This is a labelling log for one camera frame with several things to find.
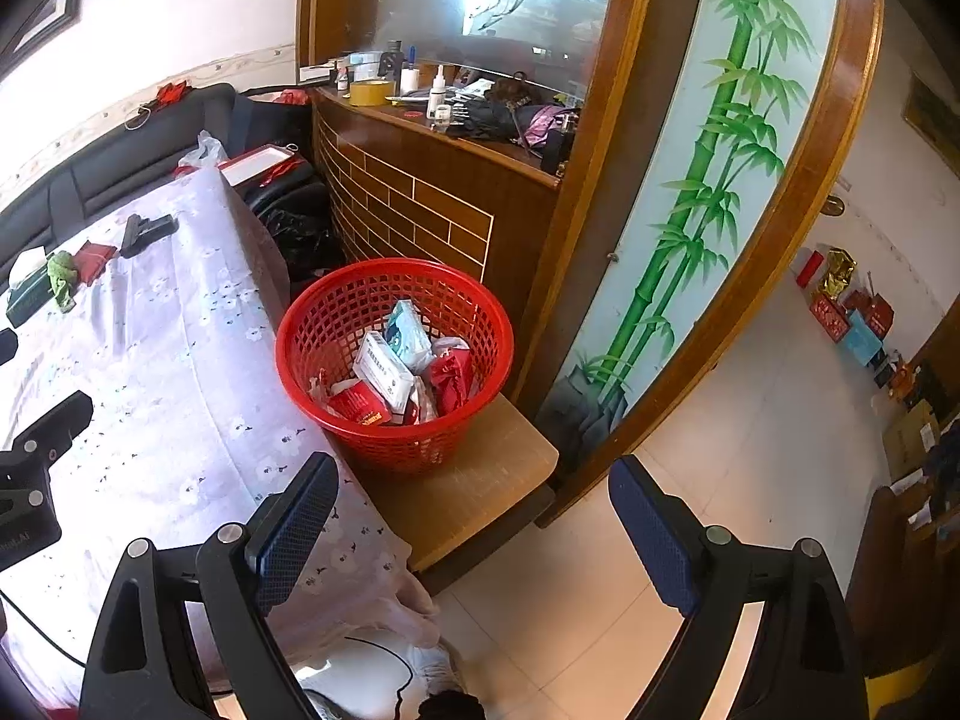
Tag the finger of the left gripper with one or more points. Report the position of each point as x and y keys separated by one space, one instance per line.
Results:
x=52 y=435
x=8 y=345

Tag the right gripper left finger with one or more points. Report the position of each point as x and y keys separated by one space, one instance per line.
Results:
x=283 y=531

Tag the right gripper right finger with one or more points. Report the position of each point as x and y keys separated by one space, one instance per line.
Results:
x=664 y=532

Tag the torn red cigarette box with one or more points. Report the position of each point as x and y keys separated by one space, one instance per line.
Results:
x=356 y=401

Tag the dark red snack wrapper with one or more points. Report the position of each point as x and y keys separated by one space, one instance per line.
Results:
x=421 y=406

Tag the white medicine box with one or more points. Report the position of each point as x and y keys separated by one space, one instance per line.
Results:
x=376 y=364

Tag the teal wet wipes pack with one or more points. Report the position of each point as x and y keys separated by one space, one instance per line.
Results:
x=405 y=335

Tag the dark green tissue box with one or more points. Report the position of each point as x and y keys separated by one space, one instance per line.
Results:
x=28 y=286

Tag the green crumpled bag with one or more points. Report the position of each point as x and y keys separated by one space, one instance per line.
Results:
x=63 y=275

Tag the red packet near tissue box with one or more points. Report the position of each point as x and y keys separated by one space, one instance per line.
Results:
x=91 y=260

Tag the floral lilac tablecloth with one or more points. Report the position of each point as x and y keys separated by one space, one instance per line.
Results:
x=191 y=427

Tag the black folded object on table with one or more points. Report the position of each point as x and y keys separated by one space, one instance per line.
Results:
x=141 y=233

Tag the wooden stool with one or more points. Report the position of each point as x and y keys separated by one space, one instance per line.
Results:
x=457 y=514

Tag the black leather sofa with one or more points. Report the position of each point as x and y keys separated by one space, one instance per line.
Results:
x=132 y=159

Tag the red plastic mesh basket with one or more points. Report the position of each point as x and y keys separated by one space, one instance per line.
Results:
x=319 y=337

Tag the white plastic bag on sofa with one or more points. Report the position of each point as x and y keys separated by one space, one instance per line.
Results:
x=208 y=151

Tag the red framed white box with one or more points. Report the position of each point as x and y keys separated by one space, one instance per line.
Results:
x=259 y=165

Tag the red gift boxes on floor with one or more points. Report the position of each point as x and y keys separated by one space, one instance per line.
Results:
x=844 y=302

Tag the black bag beside sofa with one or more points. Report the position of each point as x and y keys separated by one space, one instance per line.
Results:
x=294 y=203

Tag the yellow tape roll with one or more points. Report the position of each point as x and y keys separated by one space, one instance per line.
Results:
x=372 y=93

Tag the bamboo painted glass panel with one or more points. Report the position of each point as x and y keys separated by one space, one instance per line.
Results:
x=745 y=86

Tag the pink patterned umbrella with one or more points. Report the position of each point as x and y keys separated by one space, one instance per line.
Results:
x=537 y=122

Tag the black folded umbrella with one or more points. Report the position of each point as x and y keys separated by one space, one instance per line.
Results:
x=503 y=112

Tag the white dropper bottle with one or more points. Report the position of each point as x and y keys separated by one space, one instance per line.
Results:
x=437 y=94

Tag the wooden brick-pattern cabinet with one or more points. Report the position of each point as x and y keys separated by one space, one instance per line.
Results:
x=540 y=243

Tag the framed wall picture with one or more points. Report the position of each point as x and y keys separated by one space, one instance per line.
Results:
x=53 y=18

